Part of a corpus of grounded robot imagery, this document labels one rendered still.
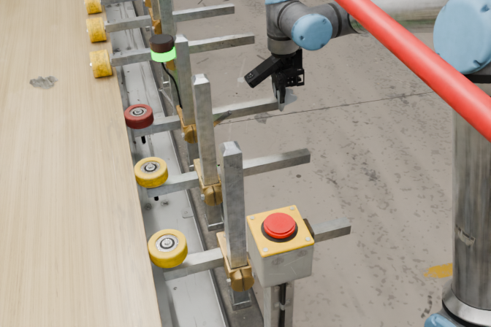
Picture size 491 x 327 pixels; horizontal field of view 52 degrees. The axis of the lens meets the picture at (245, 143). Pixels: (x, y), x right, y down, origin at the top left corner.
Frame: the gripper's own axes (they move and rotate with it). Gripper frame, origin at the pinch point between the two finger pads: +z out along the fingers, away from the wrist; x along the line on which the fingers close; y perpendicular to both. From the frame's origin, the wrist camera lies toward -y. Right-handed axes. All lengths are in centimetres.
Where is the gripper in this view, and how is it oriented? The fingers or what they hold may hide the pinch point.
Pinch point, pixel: (278, 107)
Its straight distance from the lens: 156.8
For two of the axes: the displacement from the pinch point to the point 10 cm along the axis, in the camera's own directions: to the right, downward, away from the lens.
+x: -2.6, -5.9, 7.7
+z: 0.7, 7.8, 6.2
